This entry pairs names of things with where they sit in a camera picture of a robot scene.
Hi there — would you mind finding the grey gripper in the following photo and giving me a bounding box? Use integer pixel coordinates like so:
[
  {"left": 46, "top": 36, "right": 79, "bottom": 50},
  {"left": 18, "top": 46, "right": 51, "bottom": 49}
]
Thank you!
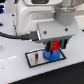
[{"left": 35, "top": 18, "right": 73, "bottom": 55}]

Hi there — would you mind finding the blue gear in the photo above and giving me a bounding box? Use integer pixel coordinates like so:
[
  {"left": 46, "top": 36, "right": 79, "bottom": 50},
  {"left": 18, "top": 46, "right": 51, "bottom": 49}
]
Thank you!
[{"left": 43, "top": 50, "right": 61, "bottom": 61}]

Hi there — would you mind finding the red gear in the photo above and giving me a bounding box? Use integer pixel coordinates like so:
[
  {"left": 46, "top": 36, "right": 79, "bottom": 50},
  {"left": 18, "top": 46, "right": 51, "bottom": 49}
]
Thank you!
[{"left": 50, "top": 41, "right": 60, "bottom": 51}]

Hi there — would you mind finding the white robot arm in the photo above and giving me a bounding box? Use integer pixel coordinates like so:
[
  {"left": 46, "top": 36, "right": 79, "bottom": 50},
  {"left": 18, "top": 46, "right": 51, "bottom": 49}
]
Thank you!
[{"left": 16, "top": 0, "right": 79, "bottom": 52}]

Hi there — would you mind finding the left metal peg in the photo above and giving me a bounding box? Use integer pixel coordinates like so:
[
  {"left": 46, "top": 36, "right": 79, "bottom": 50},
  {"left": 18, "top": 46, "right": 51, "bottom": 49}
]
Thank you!
[{"left": 33, "top": 52, "right": 39, "bottom": 61}]

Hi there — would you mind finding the beige connector block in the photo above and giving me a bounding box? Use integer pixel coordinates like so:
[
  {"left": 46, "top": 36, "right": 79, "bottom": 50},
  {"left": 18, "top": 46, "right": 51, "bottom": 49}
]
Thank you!
[{"left": 13, "top": 18, "right": 17, "bottom": 36}]

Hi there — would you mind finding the black cable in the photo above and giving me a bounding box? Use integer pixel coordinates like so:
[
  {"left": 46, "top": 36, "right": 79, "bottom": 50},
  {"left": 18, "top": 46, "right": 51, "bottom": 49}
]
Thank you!
[{"left": 0, "top": 30, "right": 39, "bottom": 42}]

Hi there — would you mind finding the black-framed peg base plate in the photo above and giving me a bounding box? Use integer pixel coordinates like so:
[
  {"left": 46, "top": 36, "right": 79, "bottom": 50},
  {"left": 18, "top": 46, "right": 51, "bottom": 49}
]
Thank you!
[{"left": 25, "top": 49, "right": 66, "bottom": 68}]

